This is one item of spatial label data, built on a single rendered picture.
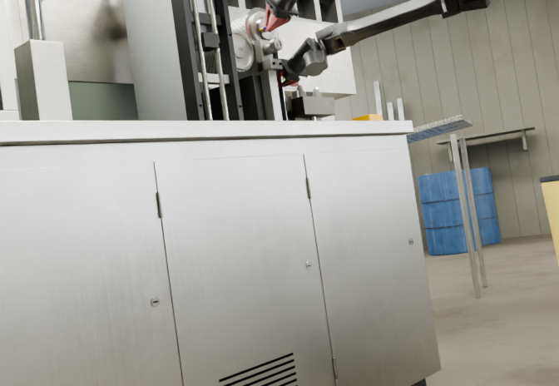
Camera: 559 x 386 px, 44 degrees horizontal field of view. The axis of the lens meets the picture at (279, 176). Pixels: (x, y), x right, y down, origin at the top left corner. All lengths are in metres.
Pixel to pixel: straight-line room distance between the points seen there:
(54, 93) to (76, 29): 0.45
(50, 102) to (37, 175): 0.45
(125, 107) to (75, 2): 0.35
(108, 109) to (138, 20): 0.29
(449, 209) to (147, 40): 5.34
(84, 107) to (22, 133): 0.83
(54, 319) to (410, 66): 7.50
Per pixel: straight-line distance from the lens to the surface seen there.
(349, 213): 1.96
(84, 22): 2.23
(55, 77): 1.81
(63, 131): 1.37
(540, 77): 8.39
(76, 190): 1.40
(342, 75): 3.04
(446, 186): 7.09
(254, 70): 2.34
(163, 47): 2.03
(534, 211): 8.33
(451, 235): 7.11
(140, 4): 2.14
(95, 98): 2.17
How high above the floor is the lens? 0.67
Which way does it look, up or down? 3 degrees up
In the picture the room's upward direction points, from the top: 8 degrees counter-clockwise
